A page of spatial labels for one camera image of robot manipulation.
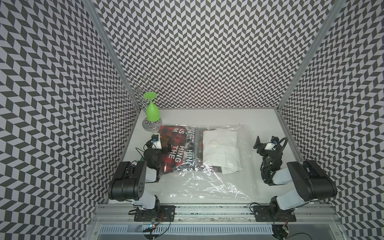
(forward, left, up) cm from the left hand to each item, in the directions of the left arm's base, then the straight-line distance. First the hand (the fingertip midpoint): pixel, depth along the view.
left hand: (162, 137), depth 90 cm
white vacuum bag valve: (-2, -32, -3) cm, 32 cm away
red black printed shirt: (0, -12, -4) cm, 13 cm away
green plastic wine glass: (+10, +5, +12) cm, 16 cm away
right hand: (-2, -62, 0) cm, 62 cm away
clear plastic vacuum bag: (-24, -14, -9) cm, 30 cm away
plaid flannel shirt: (-7, -22, -6) cm, 24 cm away
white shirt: (-6, -35, -3) cm, 36 cm away
